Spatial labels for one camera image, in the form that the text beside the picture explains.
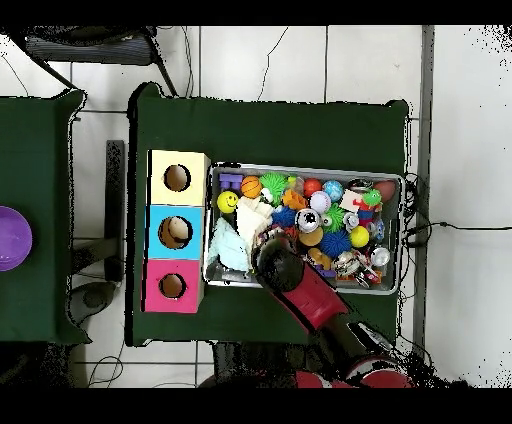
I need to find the black cable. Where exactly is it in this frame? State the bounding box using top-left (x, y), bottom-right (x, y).
top-left (403, 221), bottom-right (512, 247)

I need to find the yellow smiley ball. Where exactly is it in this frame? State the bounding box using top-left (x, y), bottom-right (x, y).
top-left (216, 190), bottom-right (240, 214)

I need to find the white baseball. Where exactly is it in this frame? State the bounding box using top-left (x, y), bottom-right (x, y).
top-left (309, 190), bottom-right (332, 215)

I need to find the grey stand foot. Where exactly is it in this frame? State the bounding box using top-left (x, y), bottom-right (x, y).
top-left (67, 280), bottom-right (118, 325)

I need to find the crushed silver can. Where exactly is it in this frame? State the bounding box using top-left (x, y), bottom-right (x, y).
top-left (294, 207), bottom-right (322, 234)

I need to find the blue spiky ball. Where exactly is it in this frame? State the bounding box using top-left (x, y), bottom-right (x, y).
top-left (319, 229), bottom-right (353, 259)

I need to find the cream cloth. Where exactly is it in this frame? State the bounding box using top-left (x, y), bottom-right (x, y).
top-left (234, 195), bottom-right (275, 249)

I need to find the shallow clear mesh bin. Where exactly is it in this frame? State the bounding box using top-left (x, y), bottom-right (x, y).
top-left (203, 161), bottom-right (406, 296)

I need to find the purple bowl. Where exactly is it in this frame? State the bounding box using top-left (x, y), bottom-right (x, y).
top-left (0, 205), bottom-right (33, 272)

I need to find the wooden box with three holes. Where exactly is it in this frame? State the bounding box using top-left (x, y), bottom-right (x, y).
top-left (140, 149), bottom-right (212, 314)

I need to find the dark green table cloth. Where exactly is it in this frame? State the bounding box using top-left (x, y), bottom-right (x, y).
top-left (125, 81), bottom-right (410, 348)
top-left (0, 88), bottom-right (91, 346)

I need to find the blue globe ball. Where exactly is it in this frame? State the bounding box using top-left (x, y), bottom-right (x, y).
top-left (322, 180), bottom-right (345, 203)

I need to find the black chair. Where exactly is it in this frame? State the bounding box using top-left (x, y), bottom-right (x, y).
top-left (7, 25), bottom-right (179, 97)

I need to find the small orange basketball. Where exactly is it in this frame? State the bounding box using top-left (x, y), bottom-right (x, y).
top-left (240, 175), bottom-right (264, 200)

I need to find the light blue cloth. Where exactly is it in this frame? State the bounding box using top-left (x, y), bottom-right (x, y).
top-left (207, 217), bottom-right (253, 273)

